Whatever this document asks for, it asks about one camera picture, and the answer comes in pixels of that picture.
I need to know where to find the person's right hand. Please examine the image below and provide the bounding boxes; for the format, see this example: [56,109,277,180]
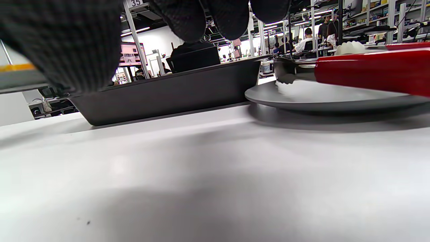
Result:
[0,0,292,94]

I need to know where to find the grey round plate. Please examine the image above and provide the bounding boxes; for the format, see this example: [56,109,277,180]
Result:
[0,71,50,94]
[245,80,430,113]

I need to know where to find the dark metal baking tray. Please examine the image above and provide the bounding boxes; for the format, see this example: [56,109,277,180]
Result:
[67,55,271,126]

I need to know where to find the red-handled kitchen tongs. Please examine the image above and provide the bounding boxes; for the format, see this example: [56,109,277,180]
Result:
[273,40,430,98]

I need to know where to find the black computer monitor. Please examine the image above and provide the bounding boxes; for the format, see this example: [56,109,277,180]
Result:
[119,42,148,67]

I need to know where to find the black mesh chair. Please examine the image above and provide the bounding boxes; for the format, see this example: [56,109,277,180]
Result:
[166,46,221,73]

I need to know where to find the storage shelves with items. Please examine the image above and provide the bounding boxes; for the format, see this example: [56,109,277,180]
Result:
[343,0,430,44]

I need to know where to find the white metal frame with sign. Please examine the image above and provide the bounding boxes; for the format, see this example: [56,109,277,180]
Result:
[123,0,151,79]

